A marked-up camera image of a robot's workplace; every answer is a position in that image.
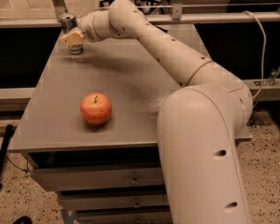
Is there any black bar on floor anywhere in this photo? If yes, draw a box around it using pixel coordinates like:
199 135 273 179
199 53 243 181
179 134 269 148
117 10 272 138
0 124 14 189

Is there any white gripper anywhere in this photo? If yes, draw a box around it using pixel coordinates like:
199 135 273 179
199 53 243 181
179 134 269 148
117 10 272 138
60 12 102 46

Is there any red apple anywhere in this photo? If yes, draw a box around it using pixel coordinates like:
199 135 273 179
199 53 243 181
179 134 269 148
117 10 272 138
80 93 112 125

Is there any grey drawer cabinet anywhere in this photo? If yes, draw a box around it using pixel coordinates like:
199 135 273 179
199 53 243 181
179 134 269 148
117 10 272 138
7 23 253 224

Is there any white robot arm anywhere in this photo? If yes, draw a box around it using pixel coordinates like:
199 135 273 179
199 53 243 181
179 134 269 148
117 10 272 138
62 0 253 224

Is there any redbull can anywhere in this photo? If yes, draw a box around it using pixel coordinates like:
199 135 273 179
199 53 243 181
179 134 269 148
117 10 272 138
60 13 83 55

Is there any metal railing frame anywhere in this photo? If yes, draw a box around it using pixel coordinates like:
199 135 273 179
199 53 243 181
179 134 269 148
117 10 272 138
0 0 280 28

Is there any black shoe tip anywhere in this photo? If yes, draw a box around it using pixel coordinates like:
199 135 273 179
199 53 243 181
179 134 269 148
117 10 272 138
13 216 33 224

